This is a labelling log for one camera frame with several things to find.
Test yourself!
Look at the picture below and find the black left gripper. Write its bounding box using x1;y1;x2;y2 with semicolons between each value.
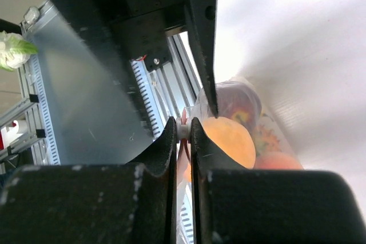
51;0;218;130

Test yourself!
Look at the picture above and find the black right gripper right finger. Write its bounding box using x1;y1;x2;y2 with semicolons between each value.
190;118;365;243

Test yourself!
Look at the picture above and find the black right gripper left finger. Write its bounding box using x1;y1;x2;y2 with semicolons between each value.
1;118;177;243

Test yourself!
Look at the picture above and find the pink toy peach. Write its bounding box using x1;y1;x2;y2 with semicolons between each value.
202;117;256;169
254;151;304;170

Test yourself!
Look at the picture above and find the orange toy pineapple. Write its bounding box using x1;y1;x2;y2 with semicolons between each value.
252;125;282;155

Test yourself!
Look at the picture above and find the clear pink-dotted zip bag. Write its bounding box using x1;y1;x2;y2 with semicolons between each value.
177;77;303;185

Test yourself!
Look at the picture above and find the dark red toy apple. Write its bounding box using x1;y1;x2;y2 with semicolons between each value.
216;81;262;133

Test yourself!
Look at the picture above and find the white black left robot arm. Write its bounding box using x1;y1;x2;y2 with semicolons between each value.
50;0;218;122

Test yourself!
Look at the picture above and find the white green toy cabbage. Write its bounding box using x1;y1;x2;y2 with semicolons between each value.
1;31;38;71

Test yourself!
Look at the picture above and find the aluminium mounting rail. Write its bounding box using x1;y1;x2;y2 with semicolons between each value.
149;32;201;125

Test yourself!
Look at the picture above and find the white slotted cable duct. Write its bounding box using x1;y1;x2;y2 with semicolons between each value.
131;60;164;141

